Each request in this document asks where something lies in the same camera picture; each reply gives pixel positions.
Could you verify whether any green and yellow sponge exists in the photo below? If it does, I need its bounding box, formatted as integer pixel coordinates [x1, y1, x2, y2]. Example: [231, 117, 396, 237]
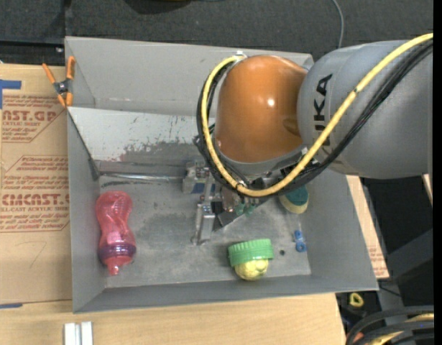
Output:
[277, 184, 310, 215]

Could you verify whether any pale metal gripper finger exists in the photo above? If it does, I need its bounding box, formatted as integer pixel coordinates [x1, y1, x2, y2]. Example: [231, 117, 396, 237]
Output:
[201, 213, 218, 243]
[190, 212, 203, 246]

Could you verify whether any green ribbed plastic lid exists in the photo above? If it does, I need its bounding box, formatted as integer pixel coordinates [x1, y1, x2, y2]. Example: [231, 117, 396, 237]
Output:
[227, 238, 276, 267]

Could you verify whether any grey metal bin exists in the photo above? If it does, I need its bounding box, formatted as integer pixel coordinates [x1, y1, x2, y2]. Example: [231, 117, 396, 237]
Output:
[64, 36, 380, 314]

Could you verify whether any pink plastic bottle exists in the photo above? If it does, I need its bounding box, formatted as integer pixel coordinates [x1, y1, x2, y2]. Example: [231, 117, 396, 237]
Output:
[95, 190, 137, 277]

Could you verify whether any small blue plastic piece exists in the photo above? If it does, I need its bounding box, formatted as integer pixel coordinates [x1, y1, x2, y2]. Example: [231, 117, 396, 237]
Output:
[293, 229, 308, 254]

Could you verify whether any brown cardboard board, red print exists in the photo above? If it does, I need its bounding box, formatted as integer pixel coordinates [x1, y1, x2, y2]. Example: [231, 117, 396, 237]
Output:
[0, 63, 391, 311]

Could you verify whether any yellow ball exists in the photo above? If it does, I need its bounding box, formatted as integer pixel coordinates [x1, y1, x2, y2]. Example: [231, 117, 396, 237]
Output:
[234, 259, 270, 282]

